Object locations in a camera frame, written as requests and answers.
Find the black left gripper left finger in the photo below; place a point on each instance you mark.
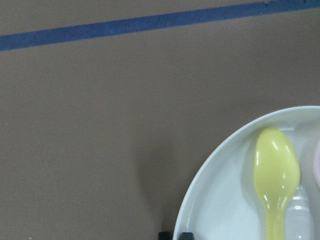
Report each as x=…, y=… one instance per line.
x=164, y=235

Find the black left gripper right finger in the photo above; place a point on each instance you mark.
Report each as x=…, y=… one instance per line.
x=186, y=236

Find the white round plate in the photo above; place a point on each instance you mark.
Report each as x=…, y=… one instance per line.
x=221, y=202

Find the yellow plastic spoon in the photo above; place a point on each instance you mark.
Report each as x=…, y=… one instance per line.
x=276, y=176

